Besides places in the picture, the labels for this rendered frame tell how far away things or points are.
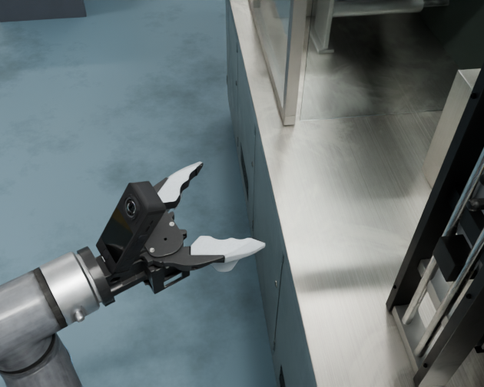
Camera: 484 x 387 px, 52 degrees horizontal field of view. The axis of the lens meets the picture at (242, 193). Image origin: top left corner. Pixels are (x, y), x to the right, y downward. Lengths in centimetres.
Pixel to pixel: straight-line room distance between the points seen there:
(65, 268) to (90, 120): 232
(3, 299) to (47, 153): 217
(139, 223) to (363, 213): 66
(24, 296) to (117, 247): 11
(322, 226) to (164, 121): 183
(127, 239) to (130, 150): 208
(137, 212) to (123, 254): 6
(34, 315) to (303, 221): 64
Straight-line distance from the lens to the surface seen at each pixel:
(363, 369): 90
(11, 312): 58
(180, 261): 58
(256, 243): 60
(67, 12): 390
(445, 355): 81
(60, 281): 58
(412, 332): 93
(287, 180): 114
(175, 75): 312
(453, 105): 109
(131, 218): 53
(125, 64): 328
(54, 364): 65
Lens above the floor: 171
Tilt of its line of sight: 47 degrees down
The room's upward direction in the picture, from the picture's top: straight up
